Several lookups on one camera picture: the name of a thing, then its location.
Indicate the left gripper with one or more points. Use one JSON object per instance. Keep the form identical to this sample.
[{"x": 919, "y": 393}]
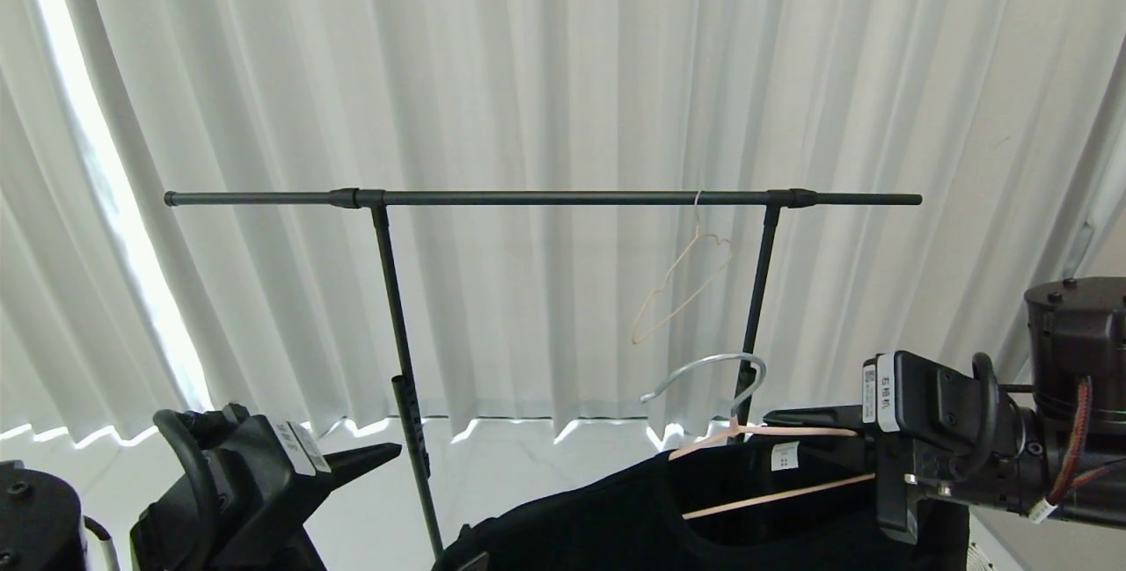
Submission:
[{"x": 229, "y": 536}]

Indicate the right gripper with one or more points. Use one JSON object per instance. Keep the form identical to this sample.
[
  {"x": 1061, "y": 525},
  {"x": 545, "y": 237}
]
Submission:
[{"x": 968, "y": 487}]

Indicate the pink clothes hanger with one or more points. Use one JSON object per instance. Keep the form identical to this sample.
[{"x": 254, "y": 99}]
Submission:
[
  {"x": 682, "y": 267},
  {"x": 774, "y": 495}
]

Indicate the black garment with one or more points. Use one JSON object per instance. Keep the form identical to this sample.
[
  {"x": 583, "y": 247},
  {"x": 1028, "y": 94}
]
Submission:
[{"x": 616, "y": 527}]

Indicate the white laundry basket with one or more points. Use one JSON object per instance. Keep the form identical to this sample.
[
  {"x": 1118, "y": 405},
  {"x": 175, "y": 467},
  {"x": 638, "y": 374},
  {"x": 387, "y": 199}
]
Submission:
[{"x": 981, "y": 558}]

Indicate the black clothes rack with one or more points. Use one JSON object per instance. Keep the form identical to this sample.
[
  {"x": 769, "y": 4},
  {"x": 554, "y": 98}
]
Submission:
[{"x": 545, "y": 198}]

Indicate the white curtain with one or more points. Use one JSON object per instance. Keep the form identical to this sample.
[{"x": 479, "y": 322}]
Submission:
[{"x": 528, "y": 52}]

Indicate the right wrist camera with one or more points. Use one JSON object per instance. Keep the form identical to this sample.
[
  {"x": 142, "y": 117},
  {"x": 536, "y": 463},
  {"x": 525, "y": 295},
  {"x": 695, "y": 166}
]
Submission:
[{"x": 932, "y": 395}]

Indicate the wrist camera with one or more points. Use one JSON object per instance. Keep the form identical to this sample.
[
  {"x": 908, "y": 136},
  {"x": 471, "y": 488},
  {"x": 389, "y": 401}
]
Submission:
[
  {"x": 246, "y": 457},
  {"x": 932, "y": 395}
]

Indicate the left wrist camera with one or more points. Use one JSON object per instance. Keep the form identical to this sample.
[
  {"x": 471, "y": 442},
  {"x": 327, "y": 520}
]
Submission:
[{"x": 246, "y": 457}]

